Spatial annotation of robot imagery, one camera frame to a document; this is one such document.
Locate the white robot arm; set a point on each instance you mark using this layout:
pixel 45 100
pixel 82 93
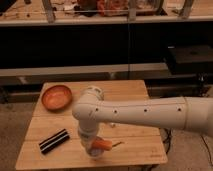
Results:
pixel 194 114

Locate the white ceramic cup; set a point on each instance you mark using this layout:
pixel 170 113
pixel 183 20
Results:
pixel 93 152

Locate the black white striped block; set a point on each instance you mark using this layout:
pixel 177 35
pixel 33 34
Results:
pixel 52 142

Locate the light wooden table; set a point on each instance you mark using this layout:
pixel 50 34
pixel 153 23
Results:
pixel 136 145

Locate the orange wooden bowl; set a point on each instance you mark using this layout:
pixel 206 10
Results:
pixel 56 97

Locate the black box on shelf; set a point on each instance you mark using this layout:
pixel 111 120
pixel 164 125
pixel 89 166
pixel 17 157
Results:
pixel 195 59

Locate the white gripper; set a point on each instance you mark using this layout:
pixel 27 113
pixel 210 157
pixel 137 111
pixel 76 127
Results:
pixel 86 138

